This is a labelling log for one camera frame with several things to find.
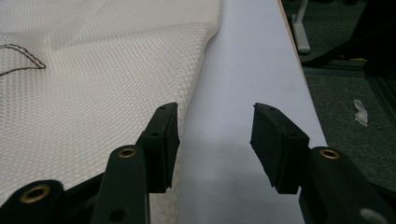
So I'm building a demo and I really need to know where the crumpled white tissue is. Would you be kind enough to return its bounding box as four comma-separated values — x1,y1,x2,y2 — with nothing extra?
353,99,369,128

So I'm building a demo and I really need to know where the wooden table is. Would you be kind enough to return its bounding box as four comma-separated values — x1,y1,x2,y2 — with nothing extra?
276,0,328,147

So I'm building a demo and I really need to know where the aluminium floor rail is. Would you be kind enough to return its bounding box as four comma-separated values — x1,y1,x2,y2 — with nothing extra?
367,76,396,125

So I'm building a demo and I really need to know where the cream cloth bag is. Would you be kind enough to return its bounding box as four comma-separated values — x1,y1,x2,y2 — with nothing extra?
0,0,223,224

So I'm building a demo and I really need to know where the white metal desk frame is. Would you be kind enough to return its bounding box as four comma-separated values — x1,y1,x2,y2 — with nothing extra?
290,0,312,54

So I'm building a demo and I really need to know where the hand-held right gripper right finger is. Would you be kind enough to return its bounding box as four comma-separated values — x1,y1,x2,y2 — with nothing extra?
249,102,396,224

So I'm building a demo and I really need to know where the white board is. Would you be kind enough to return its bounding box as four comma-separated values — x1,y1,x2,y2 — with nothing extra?
178,0,328,224

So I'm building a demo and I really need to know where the black stand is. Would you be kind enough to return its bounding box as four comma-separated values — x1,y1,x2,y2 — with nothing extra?
302,0,396,77

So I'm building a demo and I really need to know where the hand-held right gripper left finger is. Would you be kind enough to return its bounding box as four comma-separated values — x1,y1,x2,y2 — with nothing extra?
90,102,181,224

